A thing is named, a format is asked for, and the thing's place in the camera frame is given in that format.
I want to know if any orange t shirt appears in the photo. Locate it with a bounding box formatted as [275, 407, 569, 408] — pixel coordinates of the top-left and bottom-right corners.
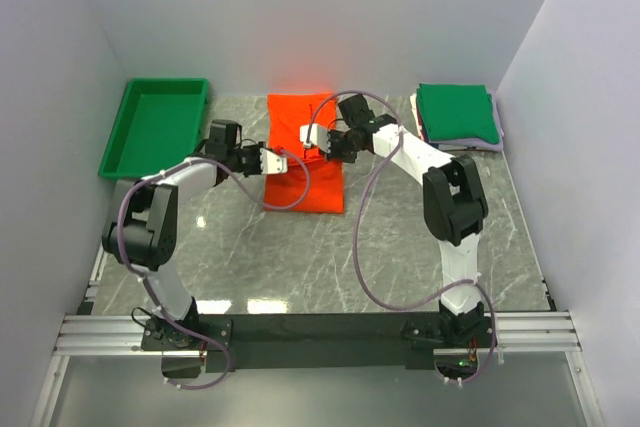
[264, 93, 344, 215]

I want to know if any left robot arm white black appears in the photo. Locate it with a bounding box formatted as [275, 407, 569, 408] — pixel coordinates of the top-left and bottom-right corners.
[101, 120, 268, 349]

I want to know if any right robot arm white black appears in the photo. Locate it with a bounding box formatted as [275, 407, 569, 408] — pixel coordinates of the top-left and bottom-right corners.
[300, 91, 491, 346]

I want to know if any red blue folded t shirt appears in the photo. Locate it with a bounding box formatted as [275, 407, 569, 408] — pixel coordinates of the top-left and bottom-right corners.
[416, 116, 439, 150]

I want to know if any white folded t shirt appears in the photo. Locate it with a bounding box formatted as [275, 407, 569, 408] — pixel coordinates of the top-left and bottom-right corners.
[409, 93, 426, 142]

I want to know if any green plastic bin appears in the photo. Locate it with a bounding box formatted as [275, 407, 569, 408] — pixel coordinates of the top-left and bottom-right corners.
[98, 78, 210, 180]

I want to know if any green folded t shirt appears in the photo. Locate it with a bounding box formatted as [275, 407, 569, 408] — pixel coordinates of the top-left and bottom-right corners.
[416, 83, 499, 144]

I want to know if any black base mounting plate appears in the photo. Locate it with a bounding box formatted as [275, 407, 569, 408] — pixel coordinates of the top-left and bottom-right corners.
[140, 313, 499, 373]

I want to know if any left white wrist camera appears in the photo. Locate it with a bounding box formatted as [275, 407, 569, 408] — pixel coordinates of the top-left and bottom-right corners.
[260, 147, 288, 175]

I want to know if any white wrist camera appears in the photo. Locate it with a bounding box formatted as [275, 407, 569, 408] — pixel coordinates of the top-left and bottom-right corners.
[260, 147, 288, 175]
[299, 123, 329, 152]

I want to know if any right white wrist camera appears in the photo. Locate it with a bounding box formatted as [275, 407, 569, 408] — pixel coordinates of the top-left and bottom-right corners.
[299, 123, 329, 152]

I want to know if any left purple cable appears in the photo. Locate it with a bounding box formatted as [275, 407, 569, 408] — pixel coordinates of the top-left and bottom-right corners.
[115, 147, 311, 390]

